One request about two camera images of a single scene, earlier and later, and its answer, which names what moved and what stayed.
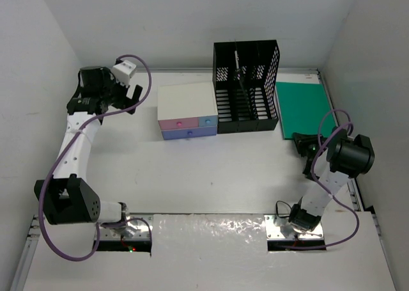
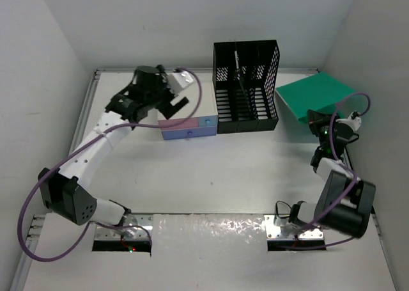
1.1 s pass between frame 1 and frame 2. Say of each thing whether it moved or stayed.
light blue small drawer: stayed
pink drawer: stayed
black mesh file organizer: stayed
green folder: moved
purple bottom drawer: stayed
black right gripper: moved
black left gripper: moved
